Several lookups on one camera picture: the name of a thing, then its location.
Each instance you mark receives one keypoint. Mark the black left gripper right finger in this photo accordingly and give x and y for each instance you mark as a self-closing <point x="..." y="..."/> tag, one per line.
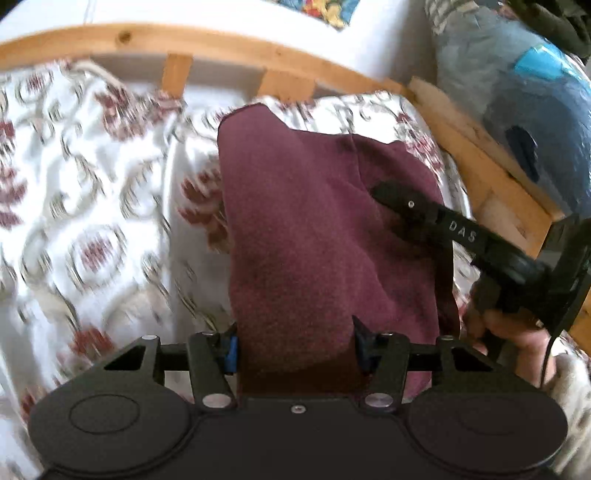
<point x="366" y="356"/>

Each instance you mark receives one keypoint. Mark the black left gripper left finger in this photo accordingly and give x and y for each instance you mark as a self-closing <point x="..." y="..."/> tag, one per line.
<point x="228" y="351"/>

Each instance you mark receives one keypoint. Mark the maroon small garment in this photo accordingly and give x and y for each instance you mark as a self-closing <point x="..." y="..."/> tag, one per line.
<point x="312" y="253"/>

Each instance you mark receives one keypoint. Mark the person's right hand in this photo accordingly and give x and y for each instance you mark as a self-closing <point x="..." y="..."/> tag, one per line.
<point x="531" y="343"/>

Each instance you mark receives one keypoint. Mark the white floral satin bedspread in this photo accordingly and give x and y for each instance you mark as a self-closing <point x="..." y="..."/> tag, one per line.
<point x="110" y="229"/>

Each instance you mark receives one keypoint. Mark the blue grey plush toy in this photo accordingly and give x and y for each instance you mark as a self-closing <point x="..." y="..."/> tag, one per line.
<point x="517" y="69"/>

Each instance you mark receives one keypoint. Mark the colourful floral cartoon poster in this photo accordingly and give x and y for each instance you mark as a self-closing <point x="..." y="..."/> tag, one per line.
<point x="337" y="13"/>

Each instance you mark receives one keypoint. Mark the wooden bed frame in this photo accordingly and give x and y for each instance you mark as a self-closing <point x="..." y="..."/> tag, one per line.
<point x="501" y="195"/>

